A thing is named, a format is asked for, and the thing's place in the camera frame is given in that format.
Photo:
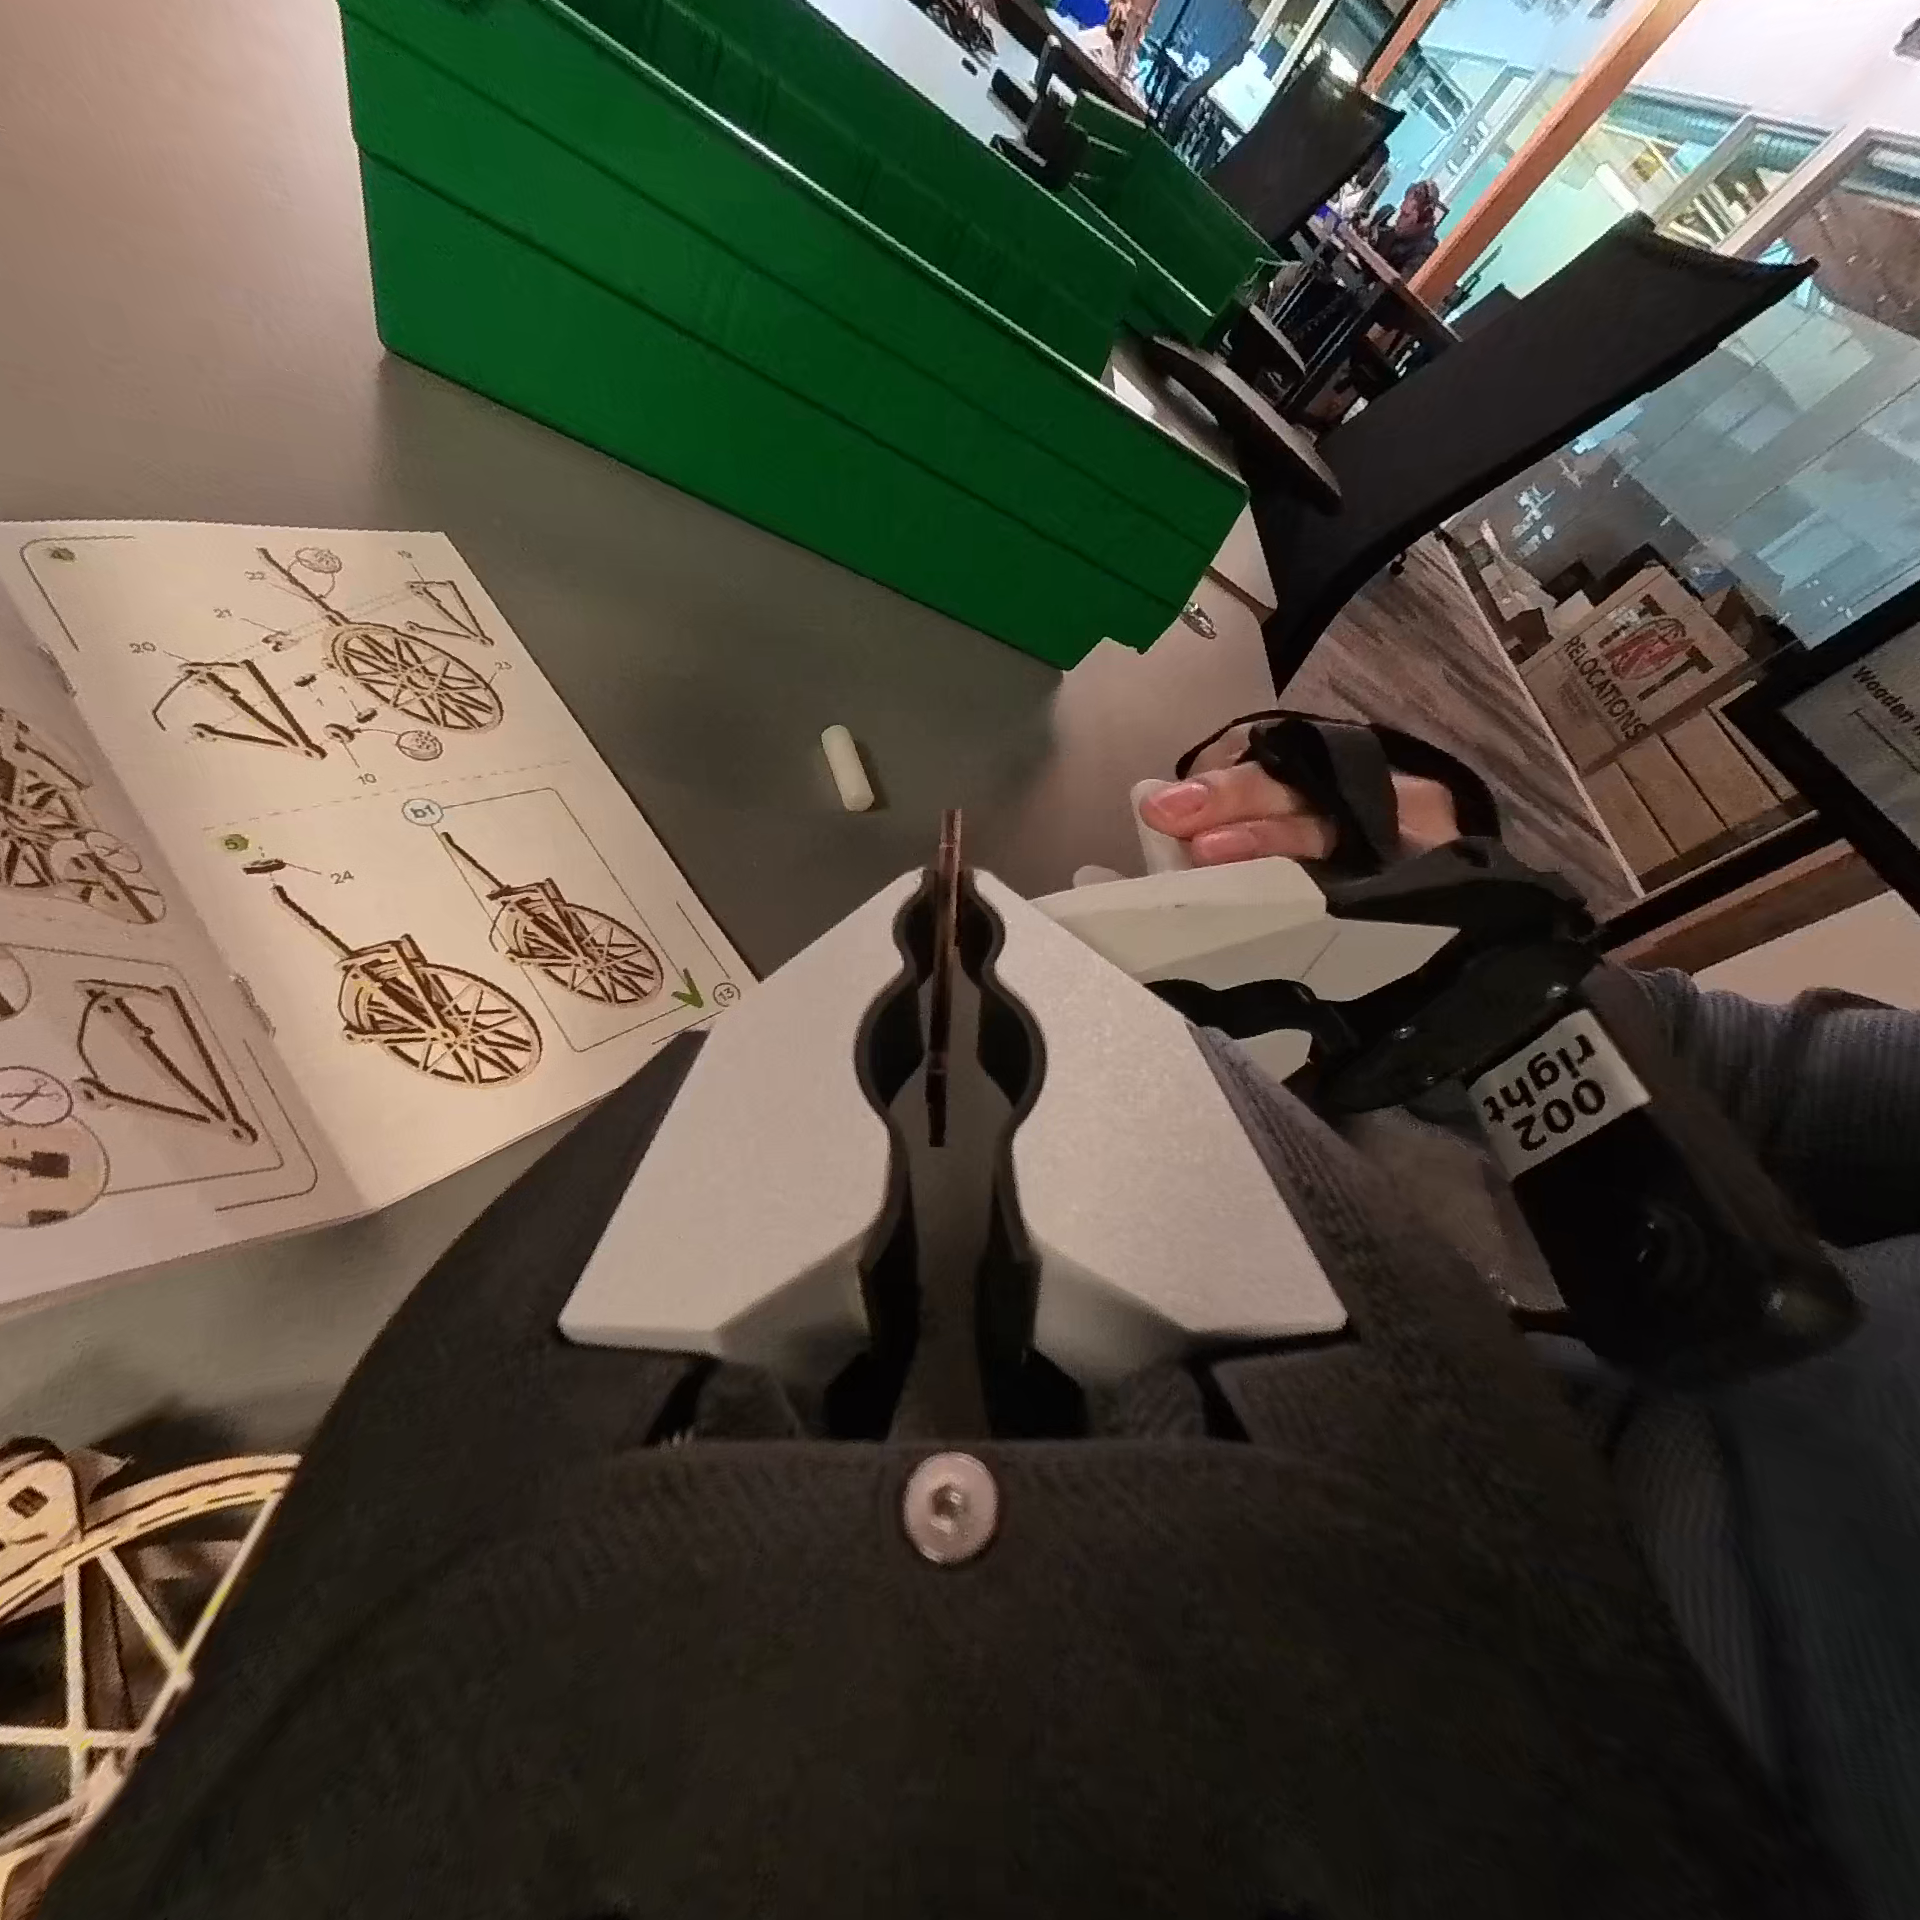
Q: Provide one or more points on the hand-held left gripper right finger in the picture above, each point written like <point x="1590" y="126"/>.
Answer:
<point x="1171" y="1200"/>

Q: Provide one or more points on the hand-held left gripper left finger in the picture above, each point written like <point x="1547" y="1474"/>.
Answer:
<point x="750" y="1170"/>

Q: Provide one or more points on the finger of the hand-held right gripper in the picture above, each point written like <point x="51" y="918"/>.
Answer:
<point x="1201" y="930"/>

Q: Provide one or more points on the wooden triangular frame part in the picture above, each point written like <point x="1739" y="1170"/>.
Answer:
<point x="948" y="930"/>

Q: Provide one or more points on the wooden bicycle model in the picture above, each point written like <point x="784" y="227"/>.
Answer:
<point x="38" y="1515"/>

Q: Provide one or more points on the person's right hand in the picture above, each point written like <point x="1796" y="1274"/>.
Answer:
<point x="1222" y="819"/>

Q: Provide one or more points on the wooden crate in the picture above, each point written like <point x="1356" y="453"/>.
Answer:
<point x="1695" y="811"/>

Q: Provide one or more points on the cardboard box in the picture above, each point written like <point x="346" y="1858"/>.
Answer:
<point x="1634" y="675"/>

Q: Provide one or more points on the white wax stick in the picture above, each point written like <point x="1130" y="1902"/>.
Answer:
<point x="844" y="769"/>

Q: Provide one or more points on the black-framed sign board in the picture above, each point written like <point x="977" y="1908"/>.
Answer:
<point x="1860" y="750"/>

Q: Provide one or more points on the paper instruction booklet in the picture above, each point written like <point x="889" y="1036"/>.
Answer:
<point x="451" y="675"/>

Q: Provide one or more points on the person's grey sweater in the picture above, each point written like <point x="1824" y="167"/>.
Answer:
<point x="1800" y="1574"/>

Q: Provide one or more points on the green plastic bin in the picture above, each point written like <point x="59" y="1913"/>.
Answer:
<point x="750" y="330"/>
<point x="1185" y="240"/>

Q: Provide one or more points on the small black office chair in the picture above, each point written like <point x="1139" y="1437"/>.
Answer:
<point x="1305" y="150"/>

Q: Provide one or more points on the black device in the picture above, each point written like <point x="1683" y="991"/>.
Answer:
<point x="1051" y="142"/>

